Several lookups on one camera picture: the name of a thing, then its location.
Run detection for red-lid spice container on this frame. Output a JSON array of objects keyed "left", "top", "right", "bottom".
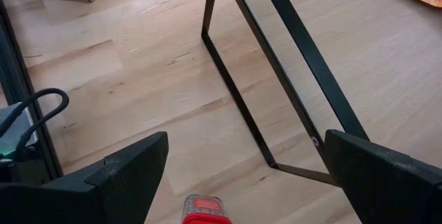
[{"left": 181, "top": 194, "right": 233, "bottom": 224}]

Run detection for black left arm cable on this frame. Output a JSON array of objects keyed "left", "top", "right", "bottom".
[{"left": 0, "top": 88, "right": 70, "bottom": 159}]

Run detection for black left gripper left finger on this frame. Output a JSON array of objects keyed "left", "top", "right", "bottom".
[{"left": 0, "top": 131, "right": 169, "bottom": 224}]

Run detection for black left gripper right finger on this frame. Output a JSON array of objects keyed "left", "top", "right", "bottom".
[{"left": 324, "top": 129, "right": 442, "bottom": 224}]

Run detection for grey hub box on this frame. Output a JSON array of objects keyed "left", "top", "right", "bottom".
[{"left": 0, "top": 102, "right": 37, "bottom": 159}]

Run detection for black metal rig frame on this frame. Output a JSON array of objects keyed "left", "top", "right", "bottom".
[{"left": 0, "top": 0, "right": 64, "bottom": 180}]

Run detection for wooden shelf with black legs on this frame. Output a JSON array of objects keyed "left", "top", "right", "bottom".
[{"left": 201, "top": 0, "right": 442, "bottom": 187}]

